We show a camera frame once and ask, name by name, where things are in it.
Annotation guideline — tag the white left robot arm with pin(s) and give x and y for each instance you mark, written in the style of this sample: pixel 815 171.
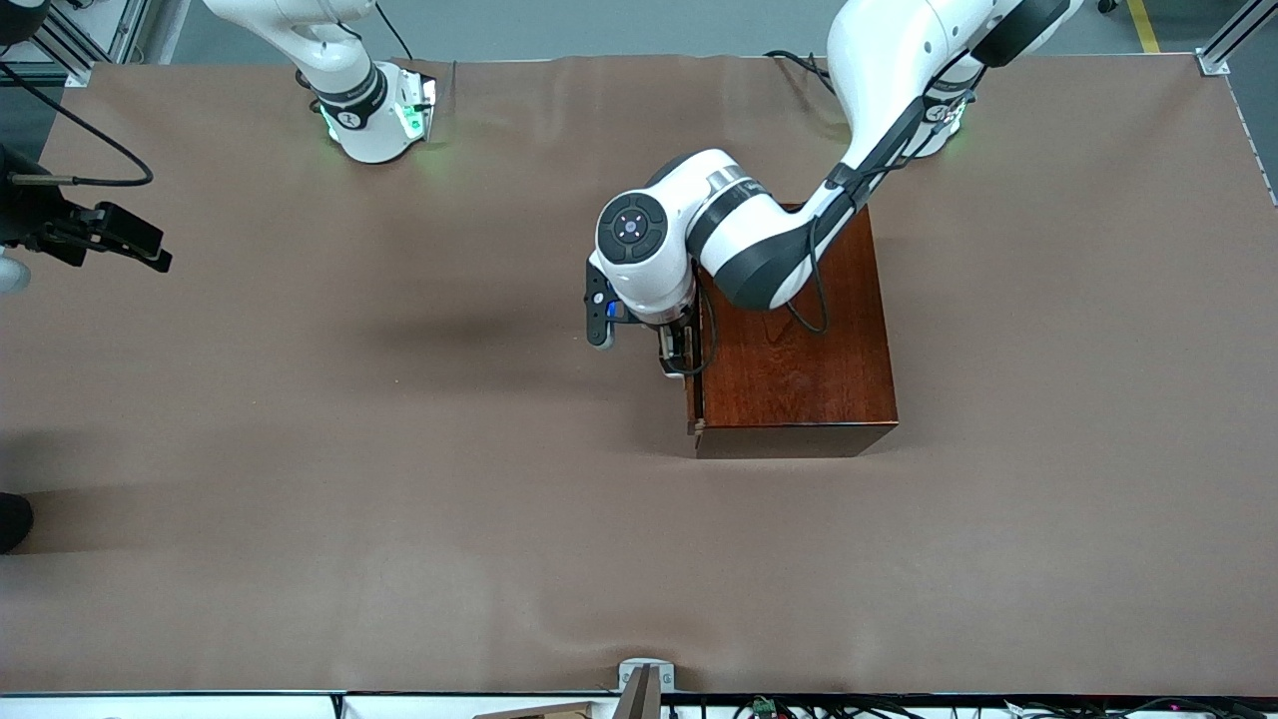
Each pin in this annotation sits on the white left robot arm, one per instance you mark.
pixel 649 280

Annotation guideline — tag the brown table mat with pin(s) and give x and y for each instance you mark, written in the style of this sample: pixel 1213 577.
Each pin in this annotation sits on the brown table mat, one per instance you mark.
pixel 499 549

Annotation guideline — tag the tan board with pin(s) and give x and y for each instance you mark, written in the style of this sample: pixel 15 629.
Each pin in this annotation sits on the tan board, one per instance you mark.
pixel 544 712

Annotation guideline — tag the grey metal bracket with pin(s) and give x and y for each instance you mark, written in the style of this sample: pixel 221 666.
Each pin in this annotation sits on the grey metal bracket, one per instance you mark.
pixel 667 679

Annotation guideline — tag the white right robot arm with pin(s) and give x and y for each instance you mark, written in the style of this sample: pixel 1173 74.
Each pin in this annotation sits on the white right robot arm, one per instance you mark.
pixel 364 130

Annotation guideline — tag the black shoe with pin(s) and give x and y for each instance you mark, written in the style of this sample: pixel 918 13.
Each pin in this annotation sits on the black shoe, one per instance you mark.
pixel 12 521

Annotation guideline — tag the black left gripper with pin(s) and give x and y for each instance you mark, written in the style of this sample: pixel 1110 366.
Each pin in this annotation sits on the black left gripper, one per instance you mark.
pixel 675 344

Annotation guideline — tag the grey camera pole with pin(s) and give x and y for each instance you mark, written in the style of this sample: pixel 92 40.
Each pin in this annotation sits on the grey camera pole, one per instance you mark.
pixel 641 699

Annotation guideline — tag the dark brown wooden cabinet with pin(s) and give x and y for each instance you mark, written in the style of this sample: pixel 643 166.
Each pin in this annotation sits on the dark brown wooden cabinet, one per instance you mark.
pixel 829 389

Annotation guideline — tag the aluminium frame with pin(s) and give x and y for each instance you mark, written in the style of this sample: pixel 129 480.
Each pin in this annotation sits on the aluminium frame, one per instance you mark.
pixel 100 30

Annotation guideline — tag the aluminium profile with foot plate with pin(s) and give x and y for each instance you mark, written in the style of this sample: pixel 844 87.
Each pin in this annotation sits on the aluminium profile with foot plate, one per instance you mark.
pixel 1213 62

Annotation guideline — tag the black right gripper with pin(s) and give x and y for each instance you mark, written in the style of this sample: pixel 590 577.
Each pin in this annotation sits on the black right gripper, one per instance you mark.
pixel 28 212

